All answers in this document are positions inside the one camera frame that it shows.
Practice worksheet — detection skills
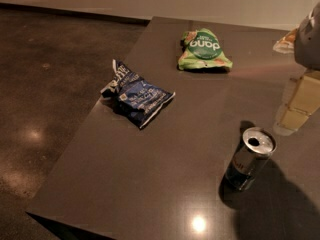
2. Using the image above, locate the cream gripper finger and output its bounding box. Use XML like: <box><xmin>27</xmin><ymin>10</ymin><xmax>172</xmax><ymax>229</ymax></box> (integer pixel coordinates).
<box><xmin>273</xmin><ymin>104</ymin><xmax>310</xmax><ymax>136</ymax></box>
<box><xmin>283</xmin><ymin>69</ymin><xmax>320</xmax><ymax>115</ymax></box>

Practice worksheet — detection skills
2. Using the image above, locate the orange white snack bag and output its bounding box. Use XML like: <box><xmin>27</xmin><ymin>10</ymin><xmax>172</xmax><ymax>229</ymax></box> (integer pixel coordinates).
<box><xmin>273</xmin><ymin>28</ymin><xmax>297</xmax><ymax>54</ymax></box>

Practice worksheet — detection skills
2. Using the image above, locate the green rice chip bag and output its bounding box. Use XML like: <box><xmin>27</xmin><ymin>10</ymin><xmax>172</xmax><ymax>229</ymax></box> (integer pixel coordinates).
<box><xmin>178</xmin><ymin>28</ymin><xmax>233</xmax><ymax>72</ymax></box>

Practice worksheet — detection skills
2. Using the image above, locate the blue chip bag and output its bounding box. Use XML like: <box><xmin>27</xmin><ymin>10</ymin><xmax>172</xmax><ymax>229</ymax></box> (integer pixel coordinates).
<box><xmin>100</xmin><ymin>60</ymin><xmax>175</xmax><ymax>129</ymax></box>

